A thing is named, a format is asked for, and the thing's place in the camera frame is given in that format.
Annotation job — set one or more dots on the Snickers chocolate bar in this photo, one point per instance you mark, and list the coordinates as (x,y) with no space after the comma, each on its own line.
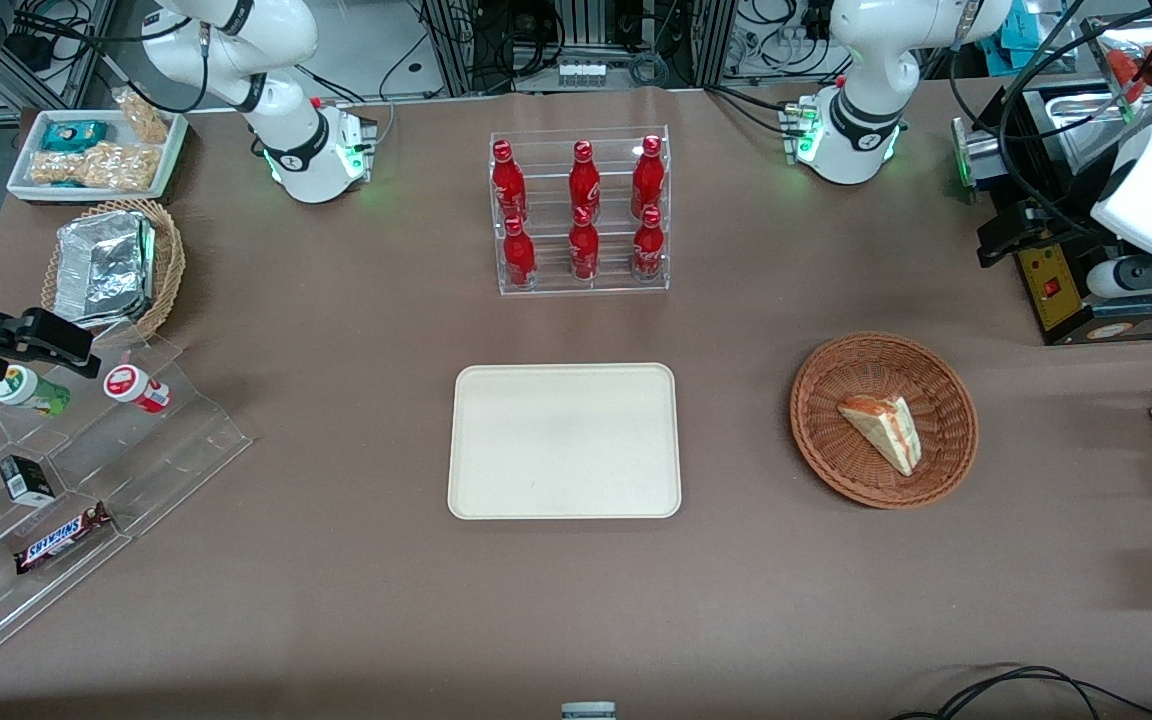
(61,540)

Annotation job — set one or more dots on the small clear nut bag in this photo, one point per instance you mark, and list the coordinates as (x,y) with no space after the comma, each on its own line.
(144,116)

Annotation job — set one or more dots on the small black box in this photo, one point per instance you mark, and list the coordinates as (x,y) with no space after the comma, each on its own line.
(26,481)

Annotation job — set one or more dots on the aluminium frame rack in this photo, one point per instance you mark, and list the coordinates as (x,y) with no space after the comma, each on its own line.
(456,50)

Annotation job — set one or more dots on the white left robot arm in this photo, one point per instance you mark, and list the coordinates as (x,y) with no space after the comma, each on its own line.
(861,140)

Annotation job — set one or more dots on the green label white bottle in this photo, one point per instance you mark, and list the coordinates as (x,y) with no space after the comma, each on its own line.
(28,391)

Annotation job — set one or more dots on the red label white bottle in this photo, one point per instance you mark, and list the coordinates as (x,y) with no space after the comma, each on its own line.
(136,388)

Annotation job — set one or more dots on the red cola bottle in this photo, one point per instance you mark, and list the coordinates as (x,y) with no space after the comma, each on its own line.
(519,258)
(584,180)
(584,250)
(508,185)
(648,178)
(648,250)

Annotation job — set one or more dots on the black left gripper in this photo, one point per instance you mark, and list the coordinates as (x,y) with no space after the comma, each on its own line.
(1064,222)

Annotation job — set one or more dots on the brown wicker basket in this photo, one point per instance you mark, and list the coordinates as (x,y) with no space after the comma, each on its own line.
(836,420)

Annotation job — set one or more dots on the clear acrylic bottle rack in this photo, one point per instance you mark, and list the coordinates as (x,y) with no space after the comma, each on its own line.
(616,285)

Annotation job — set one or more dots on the white snack tray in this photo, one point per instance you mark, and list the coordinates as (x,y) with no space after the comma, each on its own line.
(26,185)

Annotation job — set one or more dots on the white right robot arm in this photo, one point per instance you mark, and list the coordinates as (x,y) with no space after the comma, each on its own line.
(308,165)

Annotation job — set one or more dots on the black appliance yellow panel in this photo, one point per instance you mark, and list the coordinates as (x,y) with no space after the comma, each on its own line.
(1066,300)

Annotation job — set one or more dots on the red snack packet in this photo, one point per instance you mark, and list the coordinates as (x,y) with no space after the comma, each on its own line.
(1131,68)

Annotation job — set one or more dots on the teal snack packet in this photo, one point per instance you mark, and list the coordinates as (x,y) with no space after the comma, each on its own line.
(73,134)

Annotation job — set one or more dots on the triangle sandwich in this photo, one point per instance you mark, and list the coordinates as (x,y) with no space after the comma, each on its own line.
(886,432)

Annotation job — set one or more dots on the white power strip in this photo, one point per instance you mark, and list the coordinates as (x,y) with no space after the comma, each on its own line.
(581,72)

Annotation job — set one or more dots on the silver cylinder green rim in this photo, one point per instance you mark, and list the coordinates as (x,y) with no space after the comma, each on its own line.
(981,160)

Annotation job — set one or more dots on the large clear nut bag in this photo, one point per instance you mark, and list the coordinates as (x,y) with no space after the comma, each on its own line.
(96,168)

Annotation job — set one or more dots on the clear acrylic stepped stand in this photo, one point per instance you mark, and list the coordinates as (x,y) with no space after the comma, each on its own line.
(186,450)

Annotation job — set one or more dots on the light wicker basket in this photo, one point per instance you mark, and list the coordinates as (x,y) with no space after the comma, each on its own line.
(168,265)

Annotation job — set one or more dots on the beige plastic tray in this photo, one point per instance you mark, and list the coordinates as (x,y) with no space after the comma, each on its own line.
(564,445)

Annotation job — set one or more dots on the silver foil container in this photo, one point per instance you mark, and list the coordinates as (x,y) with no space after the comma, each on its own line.
(101,268)

